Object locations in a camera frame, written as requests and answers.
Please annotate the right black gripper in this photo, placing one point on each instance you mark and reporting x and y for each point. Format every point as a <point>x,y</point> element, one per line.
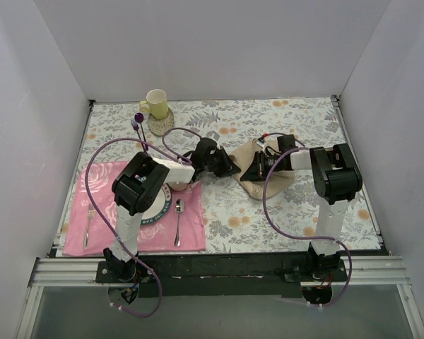
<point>260,165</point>

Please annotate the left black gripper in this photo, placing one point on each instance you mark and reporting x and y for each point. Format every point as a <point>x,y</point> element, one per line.
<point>220,160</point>

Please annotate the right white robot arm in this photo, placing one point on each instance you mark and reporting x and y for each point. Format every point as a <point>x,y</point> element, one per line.
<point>337,179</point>

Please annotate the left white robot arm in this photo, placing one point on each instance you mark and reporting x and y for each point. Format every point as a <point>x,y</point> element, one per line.
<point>136,188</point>

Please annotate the cream mug dark rim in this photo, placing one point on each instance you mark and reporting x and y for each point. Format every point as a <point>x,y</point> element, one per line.
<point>176,186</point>

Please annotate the silver metal spoon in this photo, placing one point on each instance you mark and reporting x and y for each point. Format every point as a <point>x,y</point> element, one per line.
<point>179,209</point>

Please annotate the white plate teal rim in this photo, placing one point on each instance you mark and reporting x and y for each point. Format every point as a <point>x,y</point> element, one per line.
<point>158,209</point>

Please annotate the round woven coaster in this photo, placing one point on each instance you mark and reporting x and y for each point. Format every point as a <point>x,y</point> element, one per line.
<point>159,126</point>

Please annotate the yellow mug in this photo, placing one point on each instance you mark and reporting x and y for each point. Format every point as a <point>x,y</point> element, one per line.
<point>155,104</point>

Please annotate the purple plastic fork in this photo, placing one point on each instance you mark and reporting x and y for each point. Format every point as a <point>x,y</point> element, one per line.
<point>138,136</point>

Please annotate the purple plastic spoon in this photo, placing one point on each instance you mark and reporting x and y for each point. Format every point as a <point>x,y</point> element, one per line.
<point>139,118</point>

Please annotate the silver metal fork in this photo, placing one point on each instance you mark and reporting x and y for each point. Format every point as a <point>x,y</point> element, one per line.
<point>90,216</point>

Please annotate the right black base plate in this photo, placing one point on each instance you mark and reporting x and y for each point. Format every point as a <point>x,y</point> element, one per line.
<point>297,272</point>

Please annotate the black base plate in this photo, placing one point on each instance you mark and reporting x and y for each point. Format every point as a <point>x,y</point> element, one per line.
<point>297,272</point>
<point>131,272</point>

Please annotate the aluminium frame rail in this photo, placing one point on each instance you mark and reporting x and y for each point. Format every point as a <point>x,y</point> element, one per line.
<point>75,272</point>

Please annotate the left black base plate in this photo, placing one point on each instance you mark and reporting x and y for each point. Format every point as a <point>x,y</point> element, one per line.
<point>131,272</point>

